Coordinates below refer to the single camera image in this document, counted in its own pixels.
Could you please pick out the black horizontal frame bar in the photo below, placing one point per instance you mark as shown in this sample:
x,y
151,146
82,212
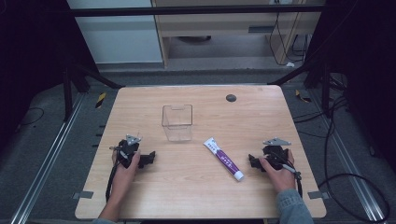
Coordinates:
x,y
193,10

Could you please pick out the yellow black tape marker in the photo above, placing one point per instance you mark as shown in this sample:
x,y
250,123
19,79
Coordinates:
x,y
100,100
302,97

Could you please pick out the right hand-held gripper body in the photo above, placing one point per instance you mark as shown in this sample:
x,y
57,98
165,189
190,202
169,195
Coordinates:
x,y
275,154

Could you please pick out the black metal stand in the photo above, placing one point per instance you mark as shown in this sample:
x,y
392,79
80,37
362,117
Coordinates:
x,y
67,93
325,87

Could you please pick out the aluminium floor rail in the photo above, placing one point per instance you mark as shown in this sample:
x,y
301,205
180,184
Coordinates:
x,y
348,161
46,158

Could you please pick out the clear plastic container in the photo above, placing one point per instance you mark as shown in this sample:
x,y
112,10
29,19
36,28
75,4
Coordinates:
x,y
176,122

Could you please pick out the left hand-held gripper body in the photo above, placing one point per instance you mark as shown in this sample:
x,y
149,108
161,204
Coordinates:
x,y
128,150

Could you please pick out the grey round table grommet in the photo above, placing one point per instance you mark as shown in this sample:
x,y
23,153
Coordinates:
x,y
231,98

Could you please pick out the white purple toothpaste tube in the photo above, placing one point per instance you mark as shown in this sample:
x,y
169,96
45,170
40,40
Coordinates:
x,y
224,159

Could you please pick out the person's right hand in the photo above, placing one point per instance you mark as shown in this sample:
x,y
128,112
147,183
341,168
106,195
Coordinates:
x,y
280,177

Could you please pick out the grey table bracket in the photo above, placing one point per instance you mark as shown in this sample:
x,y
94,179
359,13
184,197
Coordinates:
x,y
82,194
318,195

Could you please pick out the person's left hand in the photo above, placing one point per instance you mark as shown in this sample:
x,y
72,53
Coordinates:
x,y
123,178

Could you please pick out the white cabinet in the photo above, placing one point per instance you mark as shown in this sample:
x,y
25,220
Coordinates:
x,y
118,37

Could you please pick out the light wooden desk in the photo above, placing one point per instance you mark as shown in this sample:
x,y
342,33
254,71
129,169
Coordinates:
x,y
218,28

